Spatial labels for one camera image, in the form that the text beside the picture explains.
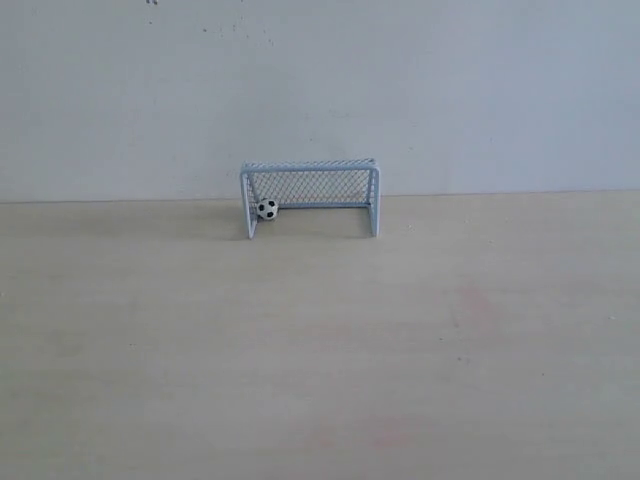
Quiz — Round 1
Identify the miniature black white soccer ball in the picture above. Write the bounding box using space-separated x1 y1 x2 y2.
256 199 279 221

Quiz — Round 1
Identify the small white soccer goal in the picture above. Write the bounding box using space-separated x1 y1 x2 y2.
239 158 381 238

